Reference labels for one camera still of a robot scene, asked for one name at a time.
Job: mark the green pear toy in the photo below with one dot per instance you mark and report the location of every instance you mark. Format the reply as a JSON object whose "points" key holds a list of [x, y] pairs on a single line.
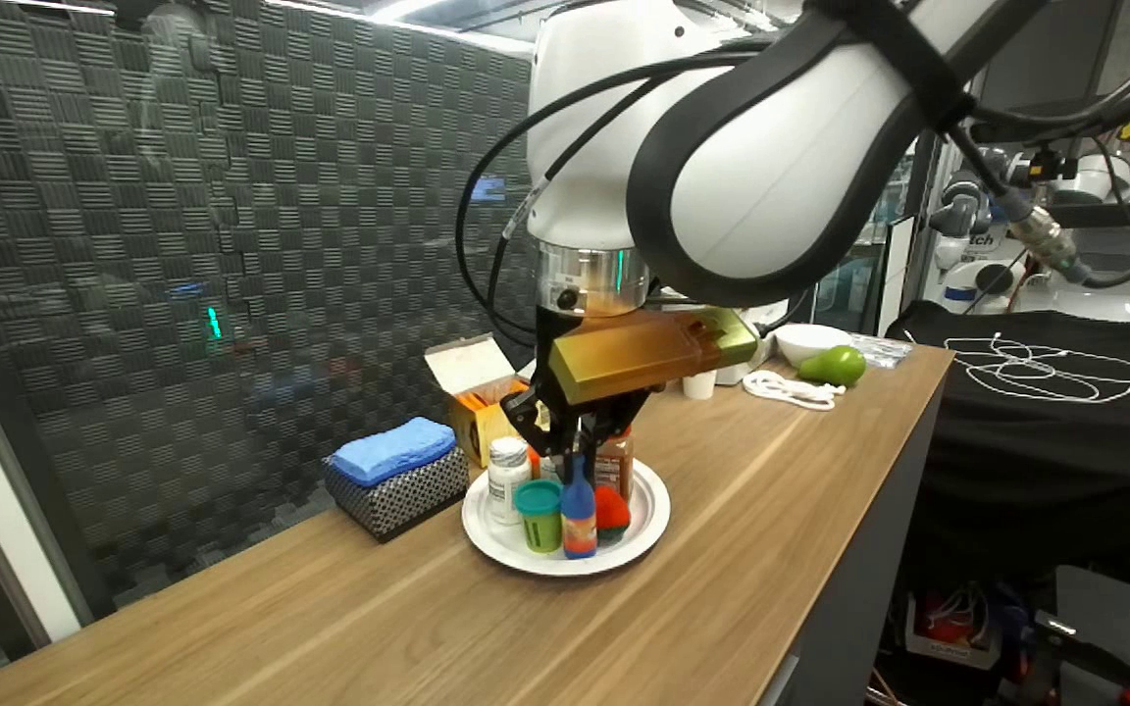
{"points": [[835, 367]]}

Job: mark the red strawberry toy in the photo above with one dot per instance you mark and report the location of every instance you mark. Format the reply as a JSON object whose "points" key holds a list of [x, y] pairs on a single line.
{"points": [[609, 510]]}

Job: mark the teal lid green jar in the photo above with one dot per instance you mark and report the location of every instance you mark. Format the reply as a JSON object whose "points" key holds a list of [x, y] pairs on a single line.
{"points": [[538, 507]]}

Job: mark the white paper plate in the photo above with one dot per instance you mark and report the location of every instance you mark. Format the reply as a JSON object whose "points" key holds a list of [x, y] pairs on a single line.
{"points": [[501, 537]]}

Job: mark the yellow cardboard box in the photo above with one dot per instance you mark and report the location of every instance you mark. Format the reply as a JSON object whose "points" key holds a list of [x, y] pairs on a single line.
{"points": [[477, 378]]}

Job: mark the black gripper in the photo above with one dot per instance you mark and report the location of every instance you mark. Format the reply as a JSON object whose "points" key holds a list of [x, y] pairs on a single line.
{"points": [[549, 422]]}

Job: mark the blue sponge on grey box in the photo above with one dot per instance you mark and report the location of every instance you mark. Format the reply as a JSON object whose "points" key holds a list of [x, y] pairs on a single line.
{"points": [[399, 475]]}

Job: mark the white bottle dark label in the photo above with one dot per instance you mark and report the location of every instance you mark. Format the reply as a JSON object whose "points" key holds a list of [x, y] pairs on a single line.
{"points": [[508, 469]]}

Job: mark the white paper cup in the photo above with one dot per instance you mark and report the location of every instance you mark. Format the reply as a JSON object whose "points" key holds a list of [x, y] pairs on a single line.
{"points": [[699, 387]]}

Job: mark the white bowl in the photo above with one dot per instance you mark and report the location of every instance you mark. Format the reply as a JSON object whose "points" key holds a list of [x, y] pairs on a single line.
{"points": [[806, 337]]}

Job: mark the blue toy bottle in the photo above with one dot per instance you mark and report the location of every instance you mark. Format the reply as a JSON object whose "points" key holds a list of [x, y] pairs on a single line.
{"points": [[579, 516]]}

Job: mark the white appliance base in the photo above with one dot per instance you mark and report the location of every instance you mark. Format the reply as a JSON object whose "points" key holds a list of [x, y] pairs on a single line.
{"points": [[764, 320]]}

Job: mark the orange lid spice jar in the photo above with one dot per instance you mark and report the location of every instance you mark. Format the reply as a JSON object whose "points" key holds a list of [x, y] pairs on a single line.
{"points": [[613, 463]]}

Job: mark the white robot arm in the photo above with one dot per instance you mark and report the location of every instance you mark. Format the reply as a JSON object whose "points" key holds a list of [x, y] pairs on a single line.
{"points": [[730, 171]]}

